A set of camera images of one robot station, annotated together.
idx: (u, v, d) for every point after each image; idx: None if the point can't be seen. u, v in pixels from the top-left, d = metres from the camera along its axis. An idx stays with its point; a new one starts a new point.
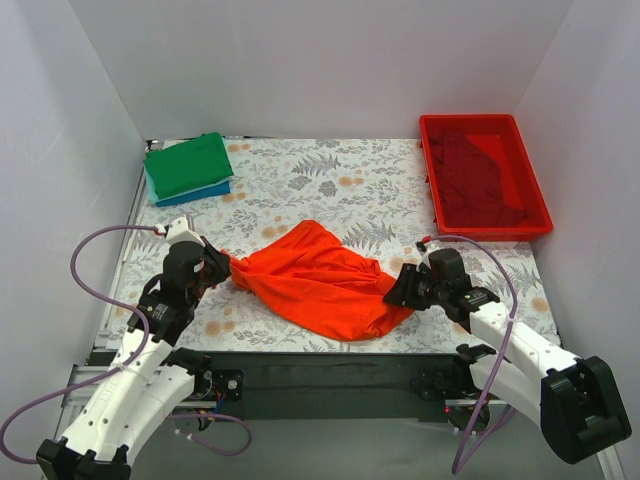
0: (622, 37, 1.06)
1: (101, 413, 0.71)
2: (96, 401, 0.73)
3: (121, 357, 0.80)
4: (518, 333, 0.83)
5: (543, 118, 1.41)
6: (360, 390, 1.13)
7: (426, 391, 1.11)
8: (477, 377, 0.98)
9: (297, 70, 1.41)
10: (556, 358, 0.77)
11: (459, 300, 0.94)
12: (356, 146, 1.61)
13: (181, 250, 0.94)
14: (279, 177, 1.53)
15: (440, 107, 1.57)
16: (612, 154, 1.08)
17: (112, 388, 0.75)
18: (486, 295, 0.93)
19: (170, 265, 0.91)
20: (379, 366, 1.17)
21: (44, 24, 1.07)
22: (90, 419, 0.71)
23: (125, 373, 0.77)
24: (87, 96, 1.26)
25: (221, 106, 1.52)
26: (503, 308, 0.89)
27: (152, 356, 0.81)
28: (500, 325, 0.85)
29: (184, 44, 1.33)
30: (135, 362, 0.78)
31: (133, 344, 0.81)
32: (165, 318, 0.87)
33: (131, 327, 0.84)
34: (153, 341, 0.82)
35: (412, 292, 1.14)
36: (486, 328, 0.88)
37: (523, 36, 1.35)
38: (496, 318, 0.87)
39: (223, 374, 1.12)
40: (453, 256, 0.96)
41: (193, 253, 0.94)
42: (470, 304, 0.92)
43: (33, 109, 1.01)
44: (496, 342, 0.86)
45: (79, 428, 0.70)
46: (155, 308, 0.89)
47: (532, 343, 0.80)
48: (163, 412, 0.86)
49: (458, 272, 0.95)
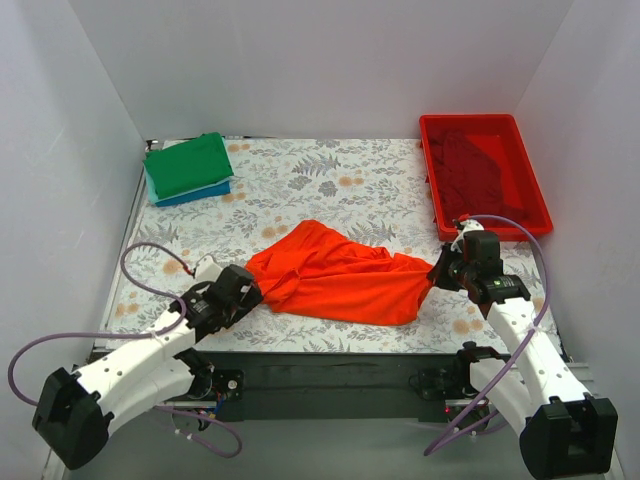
0: (622, 36, 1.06)
1: (119, 364, 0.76)
2: (120, 353, 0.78)
3: (155, 327, 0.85)
4: (535, 346, 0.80)
5: (543, 118, 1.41)
6: (360, 390, 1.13)
7: (426, 391, 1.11)
8: (475, 376, 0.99)
9: (297, 70, 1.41)
10: (564, 387, 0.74)
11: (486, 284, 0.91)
12: (356, 145, 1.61)
13: (238, 268, 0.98)
14: (279, 177, 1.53)
15: (440, 107, 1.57)
16: (613, 153, 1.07)
17: (138, 349, 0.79)
18: (516, 286, 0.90)
19: (225, 275, 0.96)
20: (379, 366, 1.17)
21: (44, 24, 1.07)
22: (107, 366, 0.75)
23: (154, 341, 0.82)
24: (87, 95, 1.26)
25: (221, 106, 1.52)
26: (528, 309, 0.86)
27: (180, 338, 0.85)
28: (520, 329, 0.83)
29: (185, 43, 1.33)
30: (165, 337, 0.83)
31: (167, 320, 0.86)
32: (203, 314, 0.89)
33: (171, 308, 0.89)
34: (186, 326, 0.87)
35: (443, 274, 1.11)
36: (504, 324, 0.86)
37: (523, 36, 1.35)
38: (517, 319, 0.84)
39: (223, 374, 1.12)
40: (489, 236, 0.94)
41: (249, 274, 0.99)
42: (497, 293, 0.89)
43: (33, 109, 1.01)
44: (511, 343, 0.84)
45: (95, 369, 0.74)
46: (197, 302, 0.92)
47: (545, 362, 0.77)
48: (153, 401, 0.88)
49: (489, 256, 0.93)
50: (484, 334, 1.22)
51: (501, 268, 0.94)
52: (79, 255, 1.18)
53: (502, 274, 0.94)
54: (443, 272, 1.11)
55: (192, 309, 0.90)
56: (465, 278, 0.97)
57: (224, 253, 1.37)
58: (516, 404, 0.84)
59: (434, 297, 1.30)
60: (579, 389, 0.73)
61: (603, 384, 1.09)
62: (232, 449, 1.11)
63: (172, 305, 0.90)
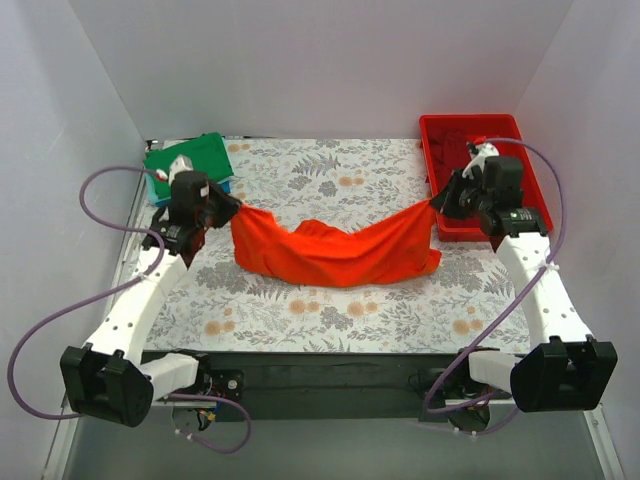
0: (621, 36, 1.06)
1: (127, 317, 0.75)
2: (119, 308, 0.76)
3: (140, 268, 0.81)
4: (544, 284, 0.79)
5: (543, 117, 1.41)
6: (360, 390, 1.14)
7: (426, 392, 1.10)
8: (475, 364, 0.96)
9: (297, 70, 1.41)
10: (567, 325, 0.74)
11: (503, 218, 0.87)
12: (356, 145, 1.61)
13: (185, 175, 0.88)
14: (279, 177, 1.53)
15: (440, 108, 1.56)
16: (613, 152, 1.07)
17: (135, 296, 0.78)
18: (533, 219, 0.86)
19: (177, 189, 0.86)
20: (380, 366, 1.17)
21: (44, 24, 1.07)
22: (114, 325, 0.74)
23: (147, 283, 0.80)
24: (86, 93, 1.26)
25: (221, 106, 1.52)
26: (542, 245, 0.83)
27: (171, 268, 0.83)
28: (530, 264, 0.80)
29: (184, 43, 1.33)
30: (155, 274, 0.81)
31: (148, 260, 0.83)
32: (181, 238, 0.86)
33: (146, 246, 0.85)
34: (171, 255, 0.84)
35: (451, 202, 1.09)
36: (514, 259, 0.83)
37: (523, 37, 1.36)
38: (528, 255, 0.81)
39: (223, 374, 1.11)
40: (510, 163, 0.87)
41: (201, 178, 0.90)
42: (511, 224, 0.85)
43: (34, 110, 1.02)
44: (519, 275, 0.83)
45: (105, 333, 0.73)
46: (168, 230, 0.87)
47: (552, 300, 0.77)
48: (172, 383, 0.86)
49: (508, 185, 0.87)
50: (485, 334, 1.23)
51: (520, 199, 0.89)
52: (78, 255, 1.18)
53: (519, 204, 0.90)
54: (451, 201, 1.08)
55: (167, 238, 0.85)
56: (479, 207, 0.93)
57: (224, 253, 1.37)
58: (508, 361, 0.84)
59: (434, 297, 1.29)
60: (582, 331, 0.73)
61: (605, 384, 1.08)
62: (233, 445, 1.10)
63: (147, 243, 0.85)
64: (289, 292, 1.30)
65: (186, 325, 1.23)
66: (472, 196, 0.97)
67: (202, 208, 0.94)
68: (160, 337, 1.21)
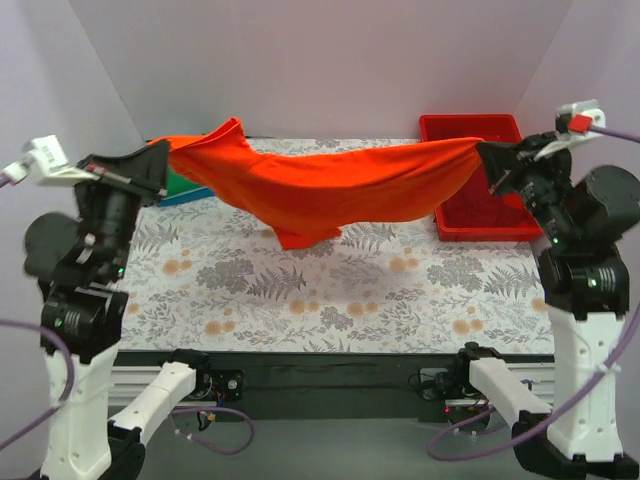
0: (623, 36, 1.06)
1: (67, 449, 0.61)
2: (56, 437, 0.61)
3: (54, 387, 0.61)
4: (596, 390, 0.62)
5: (543, 118, 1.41)
6: (361, 390, 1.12)
7: (426, 392, 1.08)
8: (474, 372, 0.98)
9: (297, 70, 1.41)
10: (598, 443, 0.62)
11: (575, 278, 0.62)
12: (356, 146, 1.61)
13: (47, 239, 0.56)
14: None
15: (441, 107, 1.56)
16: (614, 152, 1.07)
17: (65, 422, 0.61)
18: (616, 291, 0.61)
19: (40, 270, 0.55)
20: (380, 366, 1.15)
21: (45, 24, 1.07)
22: (59, 455, 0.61)
23: (70, 404, 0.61)
24: (87, 94, 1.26)
25: (220, 107, 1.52)
26: (610, 336, 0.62)
27: (90, 376, 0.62)
28: (586, 361, 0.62)
29: (184, 43, 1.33)
30: (76, 391, 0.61)
31: (61, 370, 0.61)
32: (83, 334, 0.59)
33: (49, 350, 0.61)
34: (83, 366, 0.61)
35: (515, 182, 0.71)
36: (568, 340, 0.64)
37: (525, 35, 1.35)
38: (589, 347, 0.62)
39: (223, 374, 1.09)
40: (626, 211, 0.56)
41: (68, 239, 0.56)
42: (586, 297, 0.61)
43: (33, 110, 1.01)
44: (566, 356, 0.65)
45: (52, 468, 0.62)
46: (64, 321, 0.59)
47: (593, 411, 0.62)
48: (170, 403, 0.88)
49: (606, 235, 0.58)
50: (485, 334, 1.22)
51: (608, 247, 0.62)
52: None
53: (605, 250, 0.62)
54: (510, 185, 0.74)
55: (67, 337, 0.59)
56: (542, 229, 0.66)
57: (224, 253, 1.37)
58: (510, 393, 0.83)
59: (434, 297, 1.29)
60: (612, 449, 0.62)
61: None
62: (237, 445, 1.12)
63: (48, 347, 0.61)
64: (289, 292, 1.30)
65: (186, 325, 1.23)
66: (541, 204, 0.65)
67: (102, 254, 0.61)
68: (160, 337, 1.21)
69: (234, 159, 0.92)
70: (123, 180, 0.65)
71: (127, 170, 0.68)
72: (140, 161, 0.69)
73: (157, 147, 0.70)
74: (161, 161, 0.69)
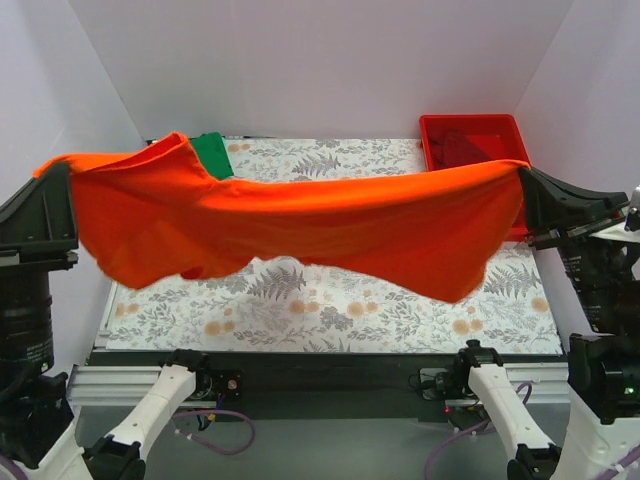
0: (623, 37, 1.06)
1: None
2: None
3: None
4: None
5: (543, 118, 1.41)
6: (360, 389, 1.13)
7: (426, 392, 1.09)
8: (474, 378, 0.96)
9: (297, 71, 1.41)
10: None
11: (612, 384, 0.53)
12: (356, 146, 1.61)
13: None
14: (279, 177, 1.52)
15: (441, 108, 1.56)
16: (613, 153, 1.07)
17: None
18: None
19: None
20: (379, 366, 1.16)
21: (45, 25, 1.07)
22: None
23: None
24: (87, 95, 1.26)
25: (220, 107, 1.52)
26: (633, 439, 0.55)
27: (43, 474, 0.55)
28: (600, 459, 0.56)
29: (184, 44, 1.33)
30: None
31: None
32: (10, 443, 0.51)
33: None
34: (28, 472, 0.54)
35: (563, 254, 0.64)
36: (584, 428, 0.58)
37: (524, 35, 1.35)
38: (608, 447, 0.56)
39: (223, 374, 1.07)
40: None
41: None
42: (617, 408, 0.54)
43: (33, 109, 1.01)
44: (576, 436, 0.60)
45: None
46: None
47: None
48: (169, 410, 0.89)
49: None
50: (485, 334, 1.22)
51: None
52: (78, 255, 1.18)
53: None
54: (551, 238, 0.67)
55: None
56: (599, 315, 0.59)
57: None
58: (509, 417, 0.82)
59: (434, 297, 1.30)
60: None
61: None
62: (237, 447, 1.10)
63: None
64: (289, 292, 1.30)
65: (186, 325, 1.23)
66: (589, 286, 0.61)
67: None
68: (160, 337, 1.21)
69: (178, 189, 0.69)
70: (9, 259, 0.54)
71: (15, 230, 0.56)
72: (32, 208, 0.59)
73: (46, 179, 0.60)
74: (57, 190, 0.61)
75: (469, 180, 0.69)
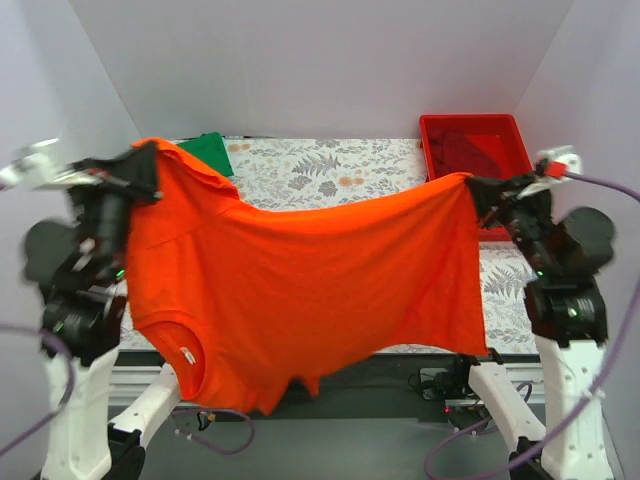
0: (622, 36, 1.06)
1: (66, 452, 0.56)
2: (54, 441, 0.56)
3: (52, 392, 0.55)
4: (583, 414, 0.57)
5: (543, 118, 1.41)
6: (361, 389, 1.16)
7: (426, 391, 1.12)
8: (474, 377, 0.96)
9: (297, 70, 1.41)
10: (591, 469, 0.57)
11: (556, 307, 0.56)
12: (356, 146, 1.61)
13: (50, 244, 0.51)
14: (279, 177, 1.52)
15: (441, 107, 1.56)
16: (613, 152, 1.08)
17: (64, 425, 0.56)
18: (596, 320, 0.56)
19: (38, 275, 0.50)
20: (380, 366, 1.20)
21: (45, 24, 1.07)
22: (59, 459, 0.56)
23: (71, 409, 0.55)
24: (87, 94, 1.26)
25: (221, 107, 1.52)
26: (594, 363, 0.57)
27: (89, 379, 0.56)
28: (572, 389, 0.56)
29: (184, 43, 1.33)
30: (78, 396, 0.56)
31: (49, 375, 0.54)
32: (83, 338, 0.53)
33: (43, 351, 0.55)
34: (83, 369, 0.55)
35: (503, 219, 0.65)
36: (552, 365, 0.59)
37: (524, 34, 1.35)
38: (574, 374, 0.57)
39: None
40: (600, 243, 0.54)
41: (65, 246, 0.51)
42: (563, 334, 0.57)
43: (33, 109, 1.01)
44: (548, 384, 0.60)
45: (51, 469, 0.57)
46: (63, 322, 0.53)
47: (582, 440, 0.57)
48: (171, 404, 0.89)
49: (587, 268, 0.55)
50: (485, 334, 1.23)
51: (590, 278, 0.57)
52: None
53: (588, 282, 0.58)
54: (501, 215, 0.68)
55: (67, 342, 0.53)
56: (532, 259, 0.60)
57: None
58: (509, 412, 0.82)
59: None
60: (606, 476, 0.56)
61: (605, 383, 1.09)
62: (237, 446, 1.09)
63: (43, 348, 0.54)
64: None
65: None
66: (528, 238, 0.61)
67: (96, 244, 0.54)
68: None
69: (203, 193, 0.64)
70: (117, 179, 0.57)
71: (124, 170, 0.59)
72: (130, 164, 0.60)
73: (142, 149, 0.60)
74: (146, 160, 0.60)
75: (416, 199, 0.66)
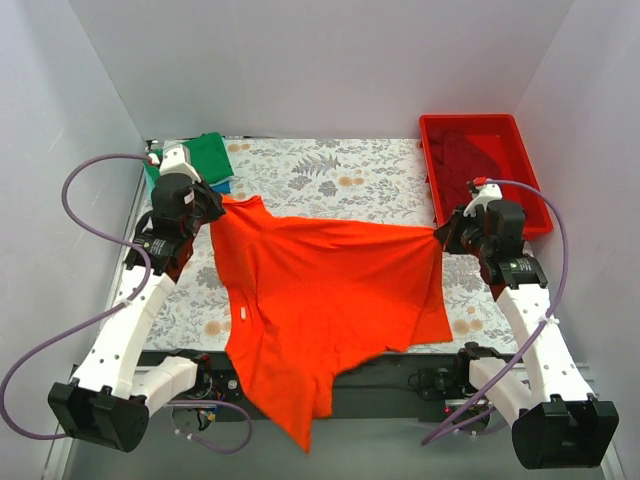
0: (623, 36, 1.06)
1: (113, 350, 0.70)
2: (106, 338, 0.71)
3: (123, 293, 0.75)
4: (545, 339, 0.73)
5: (543, 118, 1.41)
6: (360, 389, 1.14)
7: (426, 391, 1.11)
8: (474, 373, 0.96)
9: (297, 70, 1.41)
10: (566, 381, 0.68)
11: (503, 267, 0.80)
12: (356, 146, 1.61)
13: (168, 182, 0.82)
14: (279, 177, 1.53)
15: (441, 107, 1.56)
16: (614, 152, 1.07)
17: (119, 324, 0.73)
18: (533, 271, 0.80)
19: (159, 199, 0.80)
20: (380, 366, 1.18)
21: (44, 24, 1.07)
22: (100, 357, 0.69)
23: (131, 309, 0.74)
24: (87, 94, 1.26)
25: (221, 107, 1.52)
26: (542, 297, 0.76)
27: (156, 290, 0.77)
28: (531, 318, 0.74)
29: (184, 44, 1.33)
30: (140, 298, 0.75)
31: (131, 281, 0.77)
32: (164, 253, 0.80)
33: (130, 264, 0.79)
34: (156, 276, 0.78)
35: (454, 238, 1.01)
36: (512, 310, 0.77)
37: (525, 34, 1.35)
38: (529, 308, 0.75)
39: (223, 374, 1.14)
40: (516, 213, 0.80)
41: (180, 185, 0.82)
42: (510, 274, 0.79)
43: (33, 110, 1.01)
44: (518, 332, 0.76)
45: (89, 367, 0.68)
46: (152, 245, 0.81)
47: (550, 357, 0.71)
48: (171, 391, 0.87)
49: (511, 233, 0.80)
50: (484, 334, 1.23)
51: (521, 247, 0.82)
52: (78, 255, 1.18)
53: (521, 251, 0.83)
54: (454, 237, 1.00)
55: (152, 254, 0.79)
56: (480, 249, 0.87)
57: None
58: (507, 390, 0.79)
59: None
60: (583, 389, 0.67)
61: (605, 383, 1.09)
62: (236, 444, 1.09)
63: (129, 263, 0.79)
64: None
65: (186, 324, 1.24)
66: (473, 239, 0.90)
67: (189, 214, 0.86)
68: (159, 337, 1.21)
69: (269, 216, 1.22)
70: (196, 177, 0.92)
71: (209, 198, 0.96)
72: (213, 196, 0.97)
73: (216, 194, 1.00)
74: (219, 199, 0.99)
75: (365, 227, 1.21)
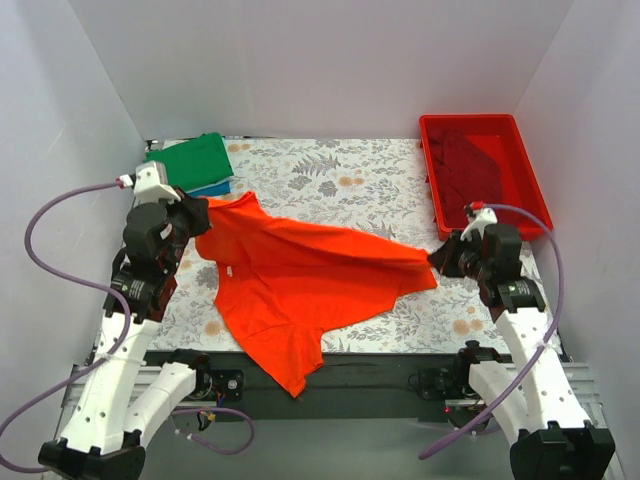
0: (623, 37, 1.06)
1: (97, 406, 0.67)
2: (90, 395, 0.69)
3: (104, 345, 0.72)
4: (543, 364, 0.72)
5: (542, 118, 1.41)
6: (360, 389, 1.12)
7: (426, 391, 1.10)
8: (474, 375, 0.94)
9: (297, 71, 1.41)
10: (565, 408, 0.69)
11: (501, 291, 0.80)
12: (356, 146, 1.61)
13: (140, 217, 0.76)
14: (279, 177, 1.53)
15: (441, 107, 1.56)
16: (613, 153, 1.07)
17: (103, 379, 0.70)
18: (532, 294, 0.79)
19: (132, 239, 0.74)
20: (379, 366, 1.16)
21: (44, 24, 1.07)
22: (86, 415, 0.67)
23: (113, 362, 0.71)
24: (87, 94, 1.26)
25: (221, 108, 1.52)
26: (540, 322, 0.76)
27: (137, 339, 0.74)
28: (529, 343, 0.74)
29: (184, 44, 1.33)
30: (121, 349, 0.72)
31: (110, 328, 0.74)
32: (145, 297, 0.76)
33: (108, 310, 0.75)
34: (136, 324, 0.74)
35: (451, 263, 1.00)
36: (510, 334, 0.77)
37: (524, 34, 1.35)
38: (526, 332, 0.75)
39: (223, 374, 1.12)
40: (512, 236, 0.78)
41: (155, 218, 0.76)
42: (509, 299, 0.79)
43: (33, 110, 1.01)
44: (517, 357, 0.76)
45: (76, 426, 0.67)
46: (130, 286, 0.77)
47: (547, 382, 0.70)
48: (169, 405, 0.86)
49: (508, 258, 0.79)
50: (484, 334, 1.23)
51: (519, 269, 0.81)
52: (78, 256, 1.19)
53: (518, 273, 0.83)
54: (450, 261, 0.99)
55: (131, 299, 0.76)
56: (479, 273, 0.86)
57: None
58: (507, 403, 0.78)
59: (434, 297, 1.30)
60: (580, 415, 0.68)
61: (604, 384, 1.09)
62: (237, 446, 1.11)
63: (107, 307, 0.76)
64: None
65: (186, 325, 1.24)
66: (471, 262, 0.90)
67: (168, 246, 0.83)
68: (159, 337, 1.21)
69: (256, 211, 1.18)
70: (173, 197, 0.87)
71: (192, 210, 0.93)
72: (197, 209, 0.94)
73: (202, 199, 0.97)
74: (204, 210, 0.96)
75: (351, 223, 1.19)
